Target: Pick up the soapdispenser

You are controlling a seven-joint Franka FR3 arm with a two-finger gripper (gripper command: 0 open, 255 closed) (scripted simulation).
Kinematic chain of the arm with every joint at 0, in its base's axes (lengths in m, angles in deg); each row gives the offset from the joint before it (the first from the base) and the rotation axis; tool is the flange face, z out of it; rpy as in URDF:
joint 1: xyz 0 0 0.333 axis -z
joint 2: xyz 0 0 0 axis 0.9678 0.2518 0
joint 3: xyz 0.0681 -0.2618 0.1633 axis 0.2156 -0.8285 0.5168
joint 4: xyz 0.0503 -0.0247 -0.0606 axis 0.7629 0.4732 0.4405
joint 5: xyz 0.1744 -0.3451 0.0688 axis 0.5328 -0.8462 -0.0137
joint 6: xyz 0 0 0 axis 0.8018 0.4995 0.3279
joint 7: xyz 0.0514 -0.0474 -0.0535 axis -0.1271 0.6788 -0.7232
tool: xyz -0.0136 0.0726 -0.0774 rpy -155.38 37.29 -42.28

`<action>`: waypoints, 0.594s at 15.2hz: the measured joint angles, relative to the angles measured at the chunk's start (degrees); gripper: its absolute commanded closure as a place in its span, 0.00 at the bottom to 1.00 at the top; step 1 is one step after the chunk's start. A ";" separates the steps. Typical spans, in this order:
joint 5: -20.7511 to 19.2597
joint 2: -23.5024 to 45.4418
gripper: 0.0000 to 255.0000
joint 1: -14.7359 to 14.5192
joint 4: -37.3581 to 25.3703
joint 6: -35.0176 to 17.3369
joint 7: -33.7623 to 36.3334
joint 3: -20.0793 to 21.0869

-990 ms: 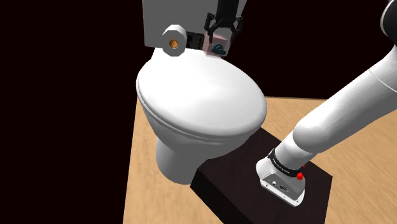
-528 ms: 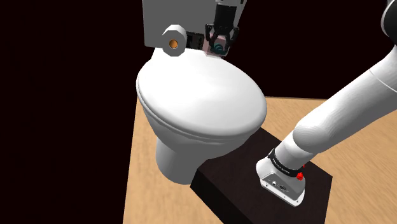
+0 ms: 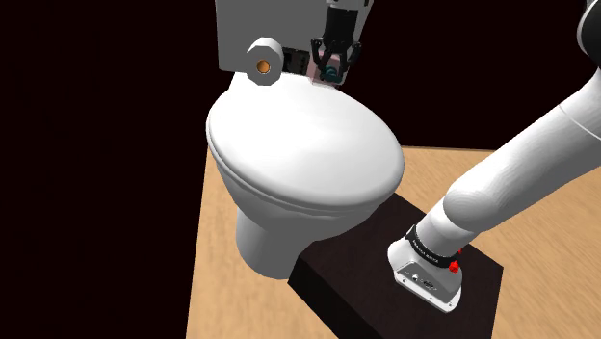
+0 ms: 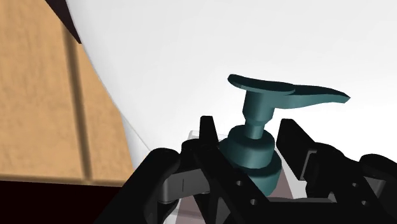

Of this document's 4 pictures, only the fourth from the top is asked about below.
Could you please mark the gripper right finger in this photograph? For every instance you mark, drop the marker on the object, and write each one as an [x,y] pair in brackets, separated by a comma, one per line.
[335,173]

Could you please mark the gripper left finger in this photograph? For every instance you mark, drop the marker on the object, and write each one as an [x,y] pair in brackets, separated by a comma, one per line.
[214,173]

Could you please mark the teal pump soap dispenser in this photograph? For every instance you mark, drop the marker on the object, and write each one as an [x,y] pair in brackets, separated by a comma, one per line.
[257,145]

